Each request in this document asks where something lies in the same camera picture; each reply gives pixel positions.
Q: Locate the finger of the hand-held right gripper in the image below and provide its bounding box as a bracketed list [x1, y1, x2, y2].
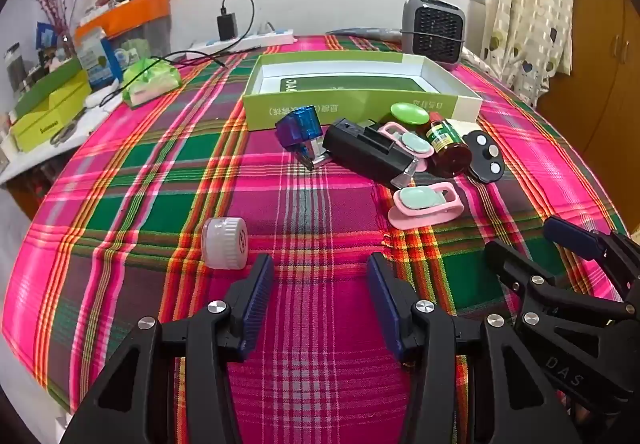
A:
[484, 240, 626, 340]
[544, 217, 640, 295]

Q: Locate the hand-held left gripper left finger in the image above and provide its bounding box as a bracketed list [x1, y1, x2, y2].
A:
[60, 253, 275, 444]

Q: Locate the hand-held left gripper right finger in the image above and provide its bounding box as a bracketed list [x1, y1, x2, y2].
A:
[366, 253, 583, 444]

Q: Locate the small white round jar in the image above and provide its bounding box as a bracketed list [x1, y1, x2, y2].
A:
[202, 217, 248, 270]

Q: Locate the black key fob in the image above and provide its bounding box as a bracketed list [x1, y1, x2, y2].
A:
[462, 130, 506, 184]

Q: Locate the pink clip with mint pad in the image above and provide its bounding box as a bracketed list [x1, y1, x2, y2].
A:
[389, 181, 465, 228]
[377, 121, 435, 172]

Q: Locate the brown bottle with red cap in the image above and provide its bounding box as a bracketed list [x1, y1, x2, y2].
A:
[426, 113, 473, 177]

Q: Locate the black rectangular device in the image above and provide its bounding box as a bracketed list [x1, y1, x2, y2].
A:
[322, 117, 420, 190]

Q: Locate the green round disc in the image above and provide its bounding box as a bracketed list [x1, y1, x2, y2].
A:
[390, 102, 431, 127]

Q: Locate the small blue stapler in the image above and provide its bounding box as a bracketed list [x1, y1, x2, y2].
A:
[275, 105, 332, 171]

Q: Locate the wooden wardrobe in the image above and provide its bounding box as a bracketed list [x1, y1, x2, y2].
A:
[535, 0, 640, 230]

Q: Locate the pink green plaid blanket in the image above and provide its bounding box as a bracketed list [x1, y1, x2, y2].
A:
[0, 33, 628, 444]

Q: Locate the cream patterned curtain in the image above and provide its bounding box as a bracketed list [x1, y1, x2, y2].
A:
[482, 0, 576, 108]

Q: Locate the grey portable heater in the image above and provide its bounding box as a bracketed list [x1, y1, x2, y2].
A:
[401, 0, 468, 71]

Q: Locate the green tissue pack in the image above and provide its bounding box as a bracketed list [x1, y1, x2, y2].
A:
[121, 57, 182, 110]

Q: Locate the white power strip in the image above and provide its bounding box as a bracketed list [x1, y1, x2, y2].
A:
[186, 28, 295, 59]

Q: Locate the white side table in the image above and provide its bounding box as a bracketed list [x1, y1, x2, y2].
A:
[0, 89, 121, 187]

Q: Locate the yellow-green cardboard box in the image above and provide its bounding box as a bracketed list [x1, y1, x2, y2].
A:
[10, 73, 93, 152]

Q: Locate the black power adapter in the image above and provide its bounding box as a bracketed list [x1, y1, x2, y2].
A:
[216, 13, 237, 41]

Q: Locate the blue carton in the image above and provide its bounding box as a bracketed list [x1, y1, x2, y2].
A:
[75, 27, 125, 90]

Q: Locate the dark green cardboard box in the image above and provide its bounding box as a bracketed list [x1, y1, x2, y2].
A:
[11, 55, 83, 120]

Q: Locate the clear bin with orange lid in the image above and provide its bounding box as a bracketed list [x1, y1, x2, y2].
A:
[74, 0, 173, 70]

